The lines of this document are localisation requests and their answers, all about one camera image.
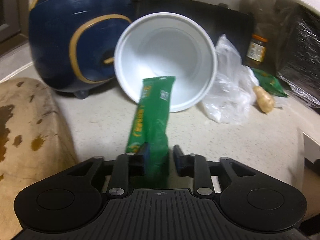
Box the green long wrapper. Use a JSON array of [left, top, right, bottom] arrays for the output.
[[126, 76, 175, 189]]

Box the clear plastic bag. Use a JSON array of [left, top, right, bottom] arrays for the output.
[[201, 34, 259, 125]]

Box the round wooden chopping board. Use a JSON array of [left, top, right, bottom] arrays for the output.
[[1, 77, 78, 239]]

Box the ginger root piece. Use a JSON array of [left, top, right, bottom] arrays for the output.
[[253, 86, 275, 114]]

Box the green snack packet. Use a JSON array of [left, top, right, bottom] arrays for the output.
[[252, 68, 288, 98]]

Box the glass sauce jar orange lid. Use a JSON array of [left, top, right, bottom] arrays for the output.
[[246, 34, 268, 67]]

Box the black microwave in plastic wrap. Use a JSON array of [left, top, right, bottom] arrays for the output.
[[276, 5, 319, 109]]

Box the navy blue electric cooker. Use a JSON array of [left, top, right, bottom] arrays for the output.
[[29, 0, 135, 99]]

